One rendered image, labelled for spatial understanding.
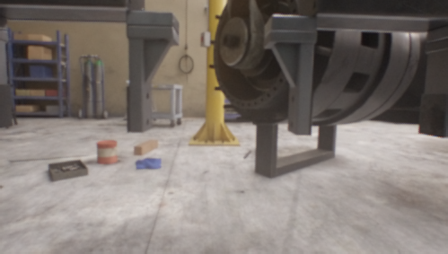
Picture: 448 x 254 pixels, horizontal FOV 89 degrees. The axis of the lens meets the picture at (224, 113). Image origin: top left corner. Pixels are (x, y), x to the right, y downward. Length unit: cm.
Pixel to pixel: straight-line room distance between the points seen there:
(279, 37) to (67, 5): 17
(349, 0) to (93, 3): 20
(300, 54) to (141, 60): 14
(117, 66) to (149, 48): 682
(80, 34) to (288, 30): 734
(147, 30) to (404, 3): 21
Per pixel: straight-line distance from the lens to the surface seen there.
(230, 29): 74
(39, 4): 25
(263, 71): 72
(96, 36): 733
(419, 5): 26
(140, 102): 21
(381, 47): 85
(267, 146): 199
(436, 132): 29
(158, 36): 21
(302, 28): 22
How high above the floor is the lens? 69
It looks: 5 degrees down
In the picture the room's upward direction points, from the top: 1 degrees clockwise
